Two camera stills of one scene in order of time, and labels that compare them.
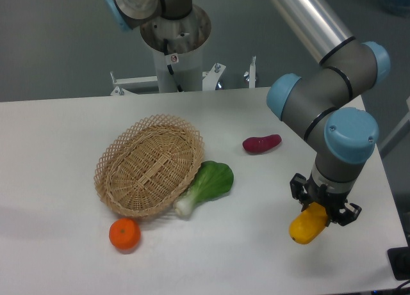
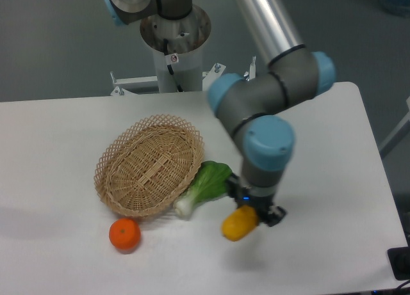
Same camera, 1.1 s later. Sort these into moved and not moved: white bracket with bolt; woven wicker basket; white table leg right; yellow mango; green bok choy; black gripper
Moved: black gripper; yellow mango
Not moved: woven wicker basket; white table leg right; white bracket with bolt; green bok choy
